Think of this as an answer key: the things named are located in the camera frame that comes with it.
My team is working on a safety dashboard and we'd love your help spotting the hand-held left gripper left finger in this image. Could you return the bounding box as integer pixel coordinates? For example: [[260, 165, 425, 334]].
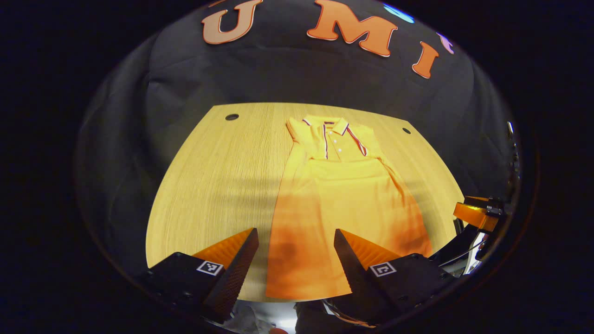
[[135, 227, 260, 324]]

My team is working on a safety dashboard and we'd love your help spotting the orange collared T-shirt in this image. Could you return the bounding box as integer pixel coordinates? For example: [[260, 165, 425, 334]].
[[265, 115, 433, 300]]

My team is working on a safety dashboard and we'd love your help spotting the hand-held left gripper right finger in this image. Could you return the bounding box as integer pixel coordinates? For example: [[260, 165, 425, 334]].
[[333, 229, 458, 326]]

